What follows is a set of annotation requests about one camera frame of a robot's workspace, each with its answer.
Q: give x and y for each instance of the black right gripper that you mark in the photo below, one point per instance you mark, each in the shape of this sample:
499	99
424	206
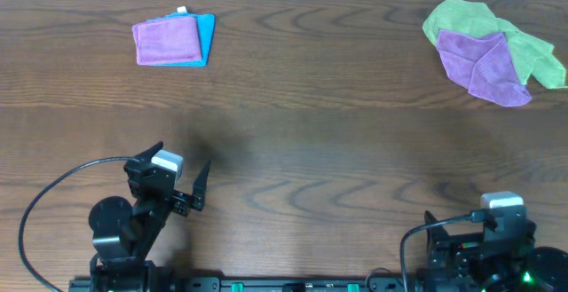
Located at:
448	244

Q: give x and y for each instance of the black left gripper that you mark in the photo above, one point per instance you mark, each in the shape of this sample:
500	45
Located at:
176	197

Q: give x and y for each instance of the purple cloth with white tag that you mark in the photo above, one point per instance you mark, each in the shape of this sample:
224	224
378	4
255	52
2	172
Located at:
165	41

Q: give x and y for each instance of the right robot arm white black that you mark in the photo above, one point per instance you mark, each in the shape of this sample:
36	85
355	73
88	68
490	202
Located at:
545	267

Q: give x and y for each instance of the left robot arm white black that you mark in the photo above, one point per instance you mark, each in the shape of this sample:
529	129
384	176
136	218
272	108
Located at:
124	233

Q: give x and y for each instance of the blue folded cloth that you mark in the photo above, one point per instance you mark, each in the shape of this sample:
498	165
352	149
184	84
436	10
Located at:
205	26

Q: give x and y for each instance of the purple crumpled cloth on green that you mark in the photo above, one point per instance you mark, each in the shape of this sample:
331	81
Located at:
483	67

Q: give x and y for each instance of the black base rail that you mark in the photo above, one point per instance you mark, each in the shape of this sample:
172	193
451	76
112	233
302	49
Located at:
266	285

